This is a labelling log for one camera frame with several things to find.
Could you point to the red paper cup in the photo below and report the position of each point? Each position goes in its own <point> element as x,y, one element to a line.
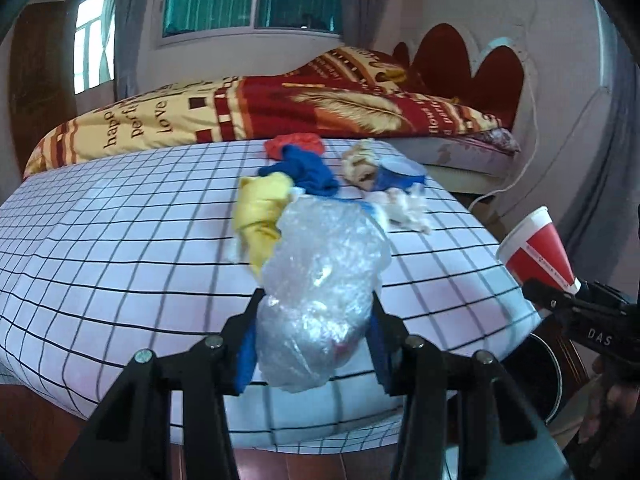
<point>533,250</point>

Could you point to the yellow cloth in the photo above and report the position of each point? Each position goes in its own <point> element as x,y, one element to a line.
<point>257,210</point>

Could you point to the white paper ball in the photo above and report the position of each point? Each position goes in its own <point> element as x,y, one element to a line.
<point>407,208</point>

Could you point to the red yellow feather blanket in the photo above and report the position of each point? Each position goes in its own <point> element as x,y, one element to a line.
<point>345,92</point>

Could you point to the bed with red headboard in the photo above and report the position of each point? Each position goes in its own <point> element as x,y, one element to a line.
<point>442,66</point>

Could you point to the clear plastic bag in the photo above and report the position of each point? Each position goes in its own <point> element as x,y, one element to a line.
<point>319,284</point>

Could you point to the person right hand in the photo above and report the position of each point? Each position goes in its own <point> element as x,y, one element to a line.
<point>605,394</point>

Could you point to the white grid tablecloth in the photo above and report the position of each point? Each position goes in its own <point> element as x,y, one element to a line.
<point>102,259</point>

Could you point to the dark round trash bin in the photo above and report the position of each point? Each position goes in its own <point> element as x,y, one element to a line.
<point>535,370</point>

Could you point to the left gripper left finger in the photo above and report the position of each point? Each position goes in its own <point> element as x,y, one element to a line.
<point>240,356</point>

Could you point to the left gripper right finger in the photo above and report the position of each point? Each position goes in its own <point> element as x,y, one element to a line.
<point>386,336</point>

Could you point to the small side window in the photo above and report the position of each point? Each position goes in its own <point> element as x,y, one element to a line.
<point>93,28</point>

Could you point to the brown wooden wardrobe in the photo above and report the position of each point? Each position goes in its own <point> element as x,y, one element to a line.
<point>41,94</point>

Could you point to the beige paper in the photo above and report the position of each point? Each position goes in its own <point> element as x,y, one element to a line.
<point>360,165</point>

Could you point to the blue cloth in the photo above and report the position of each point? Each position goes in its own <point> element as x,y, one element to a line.
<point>306,169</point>

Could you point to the grey window curtain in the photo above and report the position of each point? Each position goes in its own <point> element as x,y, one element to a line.
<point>129,19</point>

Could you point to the red plastic bag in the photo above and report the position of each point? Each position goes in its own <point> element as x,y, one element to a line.
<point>306,141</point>

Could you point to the blue paper cup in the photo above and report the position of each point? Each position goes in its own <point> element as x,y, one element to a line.
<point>398,172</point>

